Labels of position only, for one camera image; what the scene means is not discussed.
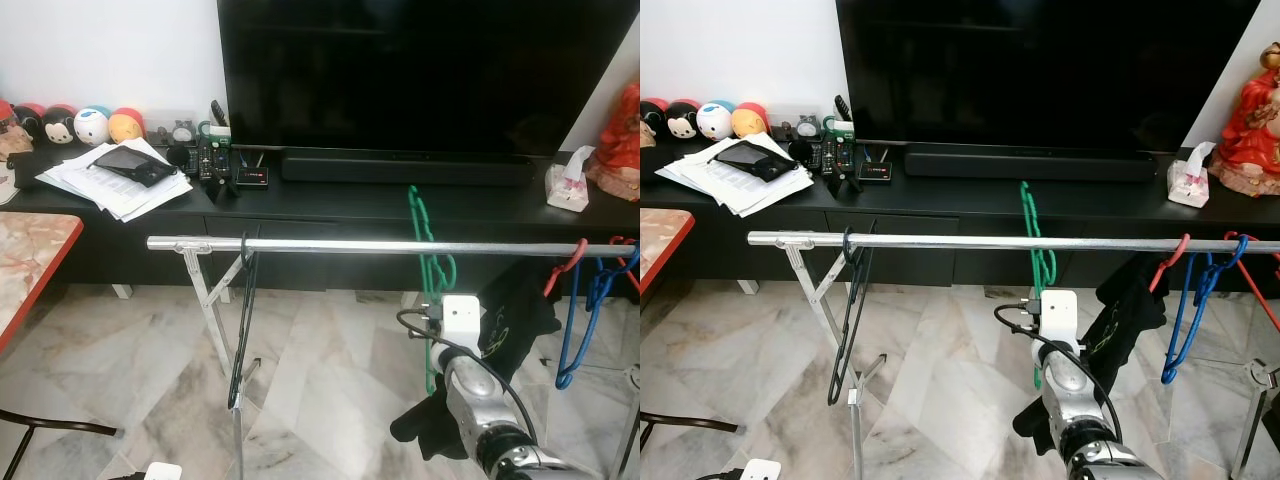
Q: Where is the black jersey with red trim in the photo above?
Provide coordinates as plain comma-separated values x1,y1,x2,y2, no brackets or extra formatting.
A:
389,258,564,463
1011,250,1172,458

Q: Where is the green plastic clothes hanger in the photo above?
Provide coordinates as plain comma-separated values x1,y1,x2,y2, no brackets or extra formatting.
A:
406,184,459,397
1018,180,1059,391

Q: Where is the blue clothes hanger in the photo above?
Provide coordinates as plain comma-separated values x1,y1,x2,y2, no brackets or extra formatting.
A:
1159,250,1217,387
588,243,641,313
555,255,613,392
1192,234,1251,306

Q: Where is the black clothes hanger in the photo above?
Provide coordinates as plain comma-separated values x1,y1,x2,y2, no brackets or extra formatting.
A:
827,231,876,407
227,234,262,412

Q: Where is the marble table with red rim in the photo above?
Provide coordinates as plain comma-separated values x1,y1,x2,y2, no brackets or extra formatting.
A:
640,207,697,297
0,211,85,353

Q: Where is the white tissue box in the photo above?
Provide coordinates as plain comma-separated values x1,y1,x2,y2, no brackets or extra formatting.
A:
1166,141,1217,210
545,145,597,213

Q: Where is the red robed figurine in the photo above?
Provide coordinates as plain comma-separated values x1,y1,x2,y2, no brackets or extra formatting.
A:
585,80,641,202
1207,41,1280,199

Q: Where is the stack of white papers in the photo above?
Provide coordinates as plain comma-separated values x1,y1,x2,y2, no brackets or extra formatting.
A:
36,137,194,223
655,132,816,219

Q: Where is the black mouse plush ball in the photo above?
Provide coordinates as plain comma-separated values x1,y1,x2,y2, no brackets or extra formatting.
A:
664,101,702,142
40,105,79,148

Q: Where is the black pouch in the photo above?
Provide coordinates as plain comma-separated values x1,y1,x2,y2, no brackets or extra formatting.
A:
91,145,179,189
712,140,799,184

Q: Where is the green remote control holder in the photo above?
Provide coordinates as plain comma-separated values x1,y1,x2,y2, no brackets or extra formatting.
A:
196,120,234,204
819,116,858,198

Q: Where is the black soundbar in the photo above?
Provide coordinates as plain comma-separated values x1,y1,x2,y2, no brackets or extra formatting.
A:
280,148,539,188
903,149,1160,184

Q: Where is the large black television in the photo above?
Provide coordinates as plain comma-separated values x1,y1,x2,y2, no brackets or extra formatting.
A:
217,0,641,158
836,0,1264,158

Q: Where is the silver metal clothes rack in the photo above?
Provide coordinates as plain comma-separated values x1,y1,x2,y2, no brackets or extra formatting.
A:
746,230,1280,480
146,235,641,480

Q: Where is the black TV cabinet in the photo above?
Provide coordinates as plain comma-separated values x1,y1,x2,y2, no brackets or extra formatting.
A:
640,148,1280,293
0,150,641,298

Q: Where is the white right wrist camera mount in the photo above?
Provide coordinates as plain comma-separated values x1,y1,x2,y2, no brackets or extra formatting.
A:
1037,289,1080,348
439,294,484,353

